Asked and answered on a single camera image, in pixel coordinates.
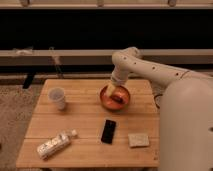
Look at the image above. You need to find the clear plastic cup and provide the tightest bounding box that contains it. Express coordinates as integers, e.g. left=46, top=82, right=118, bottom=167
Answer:
left=48, top=87, right=66, bottom=110

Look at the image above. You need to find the wooden table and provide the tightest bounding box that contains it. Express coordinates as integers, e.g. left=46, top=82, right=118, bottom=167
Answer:
left=16, top=79, right=159, bottom=168

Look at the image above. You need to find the black eraser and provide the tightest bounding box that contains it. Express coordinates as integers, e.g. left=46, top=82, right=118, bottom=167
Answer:
left=101, top=120, right=116, bottom=144

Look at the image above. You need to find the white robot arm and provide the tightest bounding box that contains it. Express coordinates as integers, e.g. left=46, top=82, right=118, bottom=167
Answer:
left=111, top=47, right=213, bottom=171

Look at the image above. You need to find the plastic bottle with label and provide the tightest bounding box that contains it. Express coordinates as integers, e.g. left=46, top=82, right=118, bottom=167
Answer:
left=37, top=130, right=78, bottom=159

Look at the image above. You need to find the white sponge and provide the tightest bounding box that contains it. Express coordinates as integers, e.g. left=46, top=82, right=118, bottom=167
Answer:
left=128, top=133, right=149, bottom=148

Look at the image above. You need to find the orange bowl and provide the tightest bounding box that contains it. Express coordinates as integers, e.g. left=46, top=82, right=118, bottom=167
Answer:
left=100, top=86, right=131, bottom=111

